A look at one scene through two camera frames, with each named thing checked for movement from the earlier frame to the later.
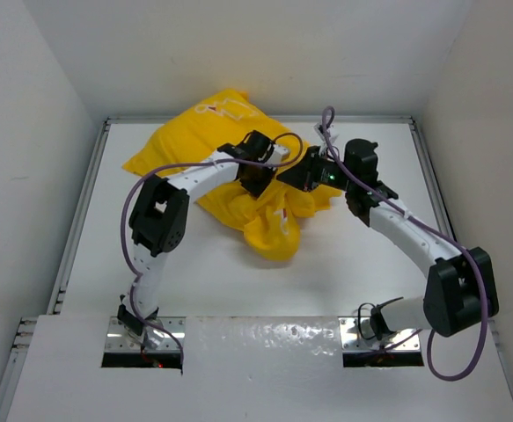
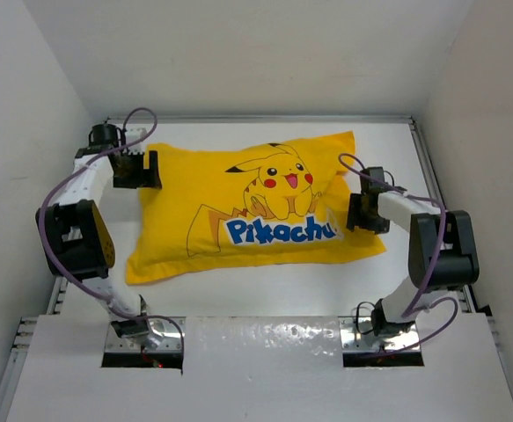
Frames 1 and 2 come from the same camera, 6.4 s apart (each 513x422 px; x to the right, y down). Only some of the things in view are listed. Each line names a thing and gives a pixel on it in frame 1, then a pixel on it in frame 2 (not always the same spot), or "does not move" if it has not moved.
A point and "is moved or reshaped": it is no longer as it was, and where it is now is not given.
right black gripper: x=303 y=174 -> x=379 y=227
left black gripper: x=256 y=189 -> x=144 y=178
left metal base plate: x=122 y=338 does not move
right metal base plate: x=357 y=335 does not move
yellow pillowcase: x=270 y=221 is moved or reshaped
